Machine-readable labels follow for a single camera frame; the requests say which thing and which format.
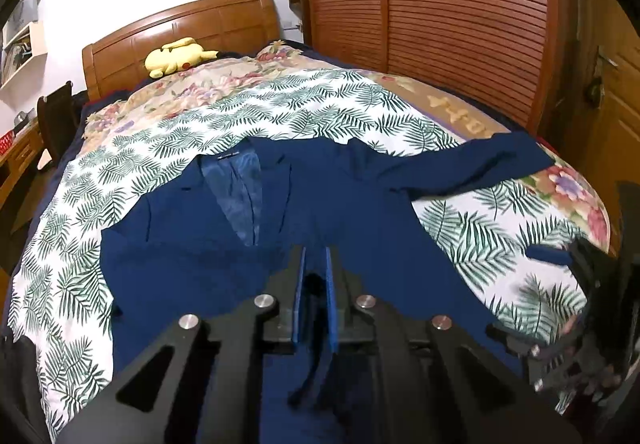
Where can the white wall shelf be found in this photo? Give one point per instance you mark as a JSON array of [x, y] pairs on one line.
[[25, 41]]

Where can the yellow plush toy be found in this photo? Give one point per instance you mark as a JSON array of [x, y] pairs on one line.
[[175, 56]]

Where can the wooden door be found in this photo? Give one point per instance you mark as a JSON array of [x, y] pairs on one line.
[[620, 134]]

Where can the leaf-print blanket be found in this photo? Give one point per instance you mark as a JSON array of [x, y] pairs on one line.
[[75, 224]]

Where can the dark cloth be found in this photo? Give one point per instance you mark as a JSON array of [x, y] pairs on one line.
[[20, 389]]

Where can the red box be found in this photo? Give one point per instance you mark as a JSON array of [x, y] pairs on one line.
[[7, 142]]

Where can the wooden desk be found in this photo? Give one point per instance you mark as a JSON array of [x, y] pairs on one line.
[[20, 159]]

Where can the floral quilt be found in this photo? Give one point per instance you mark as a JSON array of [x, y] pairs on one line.
[[200, 79]]

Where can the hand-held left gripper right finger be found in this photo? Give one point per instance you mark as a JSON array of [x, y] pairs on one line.
[[331, 296]]

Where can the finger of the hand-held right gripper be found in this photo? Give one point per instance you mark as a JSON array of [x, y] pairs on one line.
[[547, 255], [510, 339]]

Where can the wooden headboard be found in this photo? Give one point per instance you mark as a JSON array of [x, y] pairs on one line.
[[200, 24]]

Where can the blue jacket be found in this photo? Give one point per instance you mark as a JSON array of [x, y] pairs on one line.
[[200, 249]]

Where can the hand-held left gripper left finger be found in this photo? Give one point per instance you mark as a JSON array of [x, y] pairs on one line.
[[299, 296]]

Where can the dark wooden chair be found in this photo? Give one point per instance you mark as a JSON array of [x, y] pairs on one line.
[[55, 119]]

